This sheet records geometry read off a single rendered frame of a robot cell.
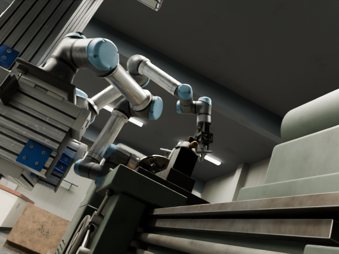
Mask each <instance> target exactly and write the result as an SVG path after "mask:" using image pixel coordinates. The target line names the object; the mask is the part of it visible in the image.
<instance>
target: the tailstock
mask: <svg viewBox="0 0 339 254"><path fill-rule="evenodd" d="M280 133H281V140H282V144H279V145H276V146H275V147H274V149H273V152H272V156H271V159H270V163H269V167H268V170H267V174H266V177H265V181H264V184H263V185H256V186H250V187H244V188H241V189H240V192H239V195H238V198H237V201H245V200H256V199H266V198H278V197H288V196H299V195H309V194H320V193H331V192H339V89H337V90H335V91H333V92H330V93H328V94H326V95H324V96H321V97H319V98H317V99H315V100H313V101H310V102H308V103H306V104H304V105H301V106H299V107H297V108H295V109H293V110H291V111H289V112H288V113H287V114H286V115H285V116H284V118H283V120H282V123H281V129H280Z"/></svg>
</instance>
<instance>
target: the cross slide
mask: <svg viewBox="0 0 339 254"><path fill-rule="evenodd" d="M134 171H136V172H138V173H140V174H142V175H144V176H146V177H148V178H150V179H152V180H154V181H156V182H158V183H160V184H162V185H164V186H166V187H168V188H170V189H172V190H173V191H175V192H177V193H179V194H181V195H183V196H185V197H187V200H186V204H187V205H189V206H192V205H203V204H211V203H210V202H208V201H206V200H204V199H202V198H200V197H198V196H196V195H194V194H192V193H190V192H188V191H186V190H185V189H183V188H181V187H179V186H177V185H175V184H173V183H171V182H169V181H167V180H165V179H163V178H161V177H159V176H157V175H155V174H153V173H151V172H149V171H147V170H146V169H144V168H142V167H140V166H139V167H137V168H136V169H134Z"/></svg>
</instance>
